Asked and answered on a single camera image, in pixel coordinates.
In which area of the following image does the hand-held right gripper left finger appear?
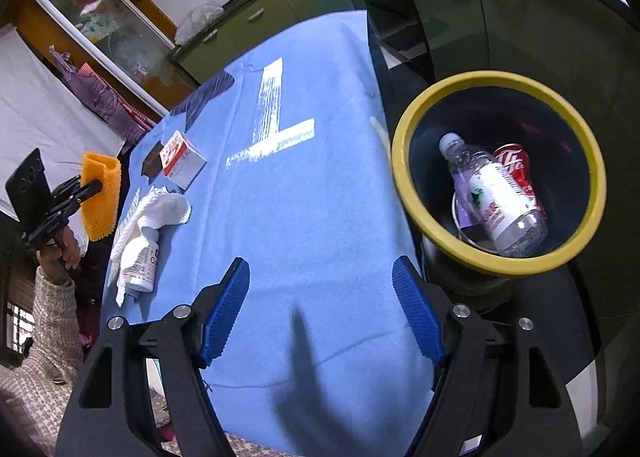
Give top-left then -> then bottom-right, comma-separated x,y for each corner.
55,256 -> 251,457

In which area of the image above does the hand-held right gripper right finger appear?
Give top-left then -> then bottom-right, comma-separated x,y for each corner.
391,254 -> 585,457

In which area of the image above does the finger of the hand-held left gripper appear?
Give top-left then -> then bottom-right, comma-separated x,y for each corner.
59,180 -> 104,211
50,175 -> 83,200

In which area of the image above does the black case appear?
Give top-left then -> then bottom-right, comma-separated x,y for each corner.
141,143 -> 168,182

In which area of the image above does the white tissue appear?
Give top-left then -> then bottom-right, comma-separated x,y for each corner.
110,187 -> 192,308

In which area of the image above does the small white bottle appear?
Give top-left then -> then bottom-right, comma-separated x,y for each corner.
124,229 -> 163,294

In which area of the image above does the red paper bowl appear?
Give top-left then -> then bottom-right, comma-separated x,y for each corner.
451,192 -> 501,252

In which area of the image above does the red and white small box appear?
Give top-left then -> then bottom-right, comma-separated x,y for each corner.
161,131 -> 208,188

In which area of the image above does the clear plastic bottle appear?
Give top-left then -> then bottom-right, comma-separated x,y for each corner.
439,132 -> 549,258

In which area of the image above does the red soda can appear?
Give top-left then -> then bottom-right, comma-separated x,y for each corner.
492,141 -> 548,218

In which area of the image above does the black bin with yellow rim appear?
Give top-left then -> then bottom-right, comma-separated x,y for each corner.
391,70 -> 607,315

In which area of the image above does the person's left forearm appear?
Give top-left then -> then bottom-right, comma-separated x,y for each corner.
0,267 -> 83,457

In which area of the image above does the person's left hand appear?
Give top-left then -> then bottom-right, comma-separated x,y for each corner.
37,224 -> 83,284

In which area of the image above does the white hanging sheet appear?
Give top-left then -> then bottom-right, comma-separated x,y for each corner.
0,24 -> 126,223

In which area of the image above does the purple checked apron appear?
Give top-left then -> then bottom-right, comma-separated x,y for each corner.
49,44 -> 156,145

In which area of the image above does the blue printed tablecloth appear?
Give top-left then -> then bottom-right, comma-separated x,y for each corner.
100,10 -> 451,457

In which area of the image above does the glass sliding door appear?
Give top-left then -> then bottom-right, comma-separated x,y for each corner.
22,0 -> 201,118

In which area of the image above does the clear plastic bag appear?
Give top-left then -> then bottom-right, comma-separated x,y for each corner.
175,2 -> 225,45

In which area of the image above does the light green base cabinet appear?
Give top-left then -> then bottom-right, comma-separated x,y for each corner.
170,0 -> 368,85

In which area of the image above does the dark green base cabinet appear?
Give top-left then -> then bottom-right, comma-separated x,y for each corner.
367,0 -> 640,373

